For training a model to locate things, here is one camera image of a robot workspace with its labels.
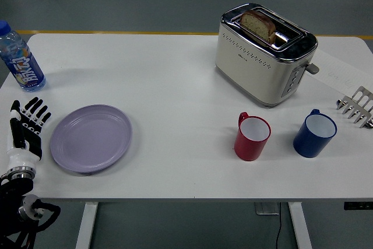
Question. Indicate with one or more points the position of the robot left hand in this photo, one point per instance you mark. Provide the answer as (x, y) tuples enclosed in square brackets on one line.
[(32, 138)]

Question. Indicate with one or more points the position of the blue mug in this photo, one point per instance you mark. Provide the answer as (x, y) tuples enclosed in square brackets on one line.
[(307, 144)]

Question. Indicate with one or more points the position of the silver metal rack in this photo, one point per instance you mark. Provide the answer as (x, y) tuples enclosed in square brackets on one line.
[(360, 106)]

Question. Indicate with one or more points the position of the brown-crusted bread slice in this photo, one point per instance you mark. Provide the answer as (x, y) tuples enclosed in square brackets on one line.
[(256, 26)]

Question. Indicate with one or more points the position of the cream and chrome toaster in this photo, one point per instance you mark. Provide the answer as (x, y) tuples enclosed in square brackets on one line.
[(250, 71)]

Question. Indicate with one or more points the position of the white paper sheet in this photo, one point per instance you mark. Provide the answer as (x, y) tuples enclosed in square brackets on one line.
[(335, 68)]

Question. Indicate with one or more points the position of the black table control panel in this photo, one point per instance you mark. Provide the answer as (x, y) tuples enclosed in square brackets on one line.
[(358, 205)]

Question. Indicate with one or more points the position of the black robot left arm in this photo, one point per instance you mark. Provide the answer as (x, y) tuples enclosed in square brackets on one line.
[(14, 190)]

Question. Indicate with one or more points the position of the blue labelled drink bottle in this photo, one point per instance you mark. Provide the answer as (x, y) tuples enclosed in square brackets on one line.
[(24, 68)]

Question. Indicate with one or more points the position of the red mug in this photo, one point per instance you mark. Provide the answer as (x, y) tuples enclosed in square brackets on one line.
[(247, 147)]

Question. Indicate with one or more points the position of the lilac round plate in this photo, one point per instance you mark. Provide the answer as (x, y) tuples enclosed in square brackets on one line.
[(91, 138)]

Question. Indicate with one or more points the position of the clear bracket under table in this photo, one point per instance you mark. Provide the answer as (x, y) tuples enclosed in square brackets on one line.
[(265, 208)]

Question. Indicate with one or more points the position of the white table leg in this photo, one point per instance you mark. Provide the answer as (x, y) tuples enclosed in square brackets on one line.
[(300, 225), (86, 225)]

